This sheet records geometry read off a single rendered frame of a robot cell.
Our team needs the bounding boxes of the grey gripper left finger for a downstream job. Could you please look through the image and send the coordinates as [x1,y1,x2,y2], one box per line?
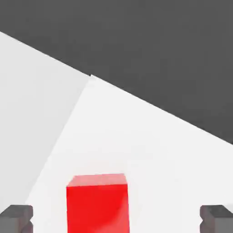
[0,204,34,233]

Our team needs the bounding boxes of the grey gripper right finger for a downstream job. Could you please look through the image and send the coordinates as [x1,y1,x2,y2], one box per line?
[199,203,233,233]

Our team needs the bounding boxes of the small red cube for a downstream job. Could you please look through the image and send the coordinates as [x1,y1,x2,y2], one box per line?
[66,173,130,233]

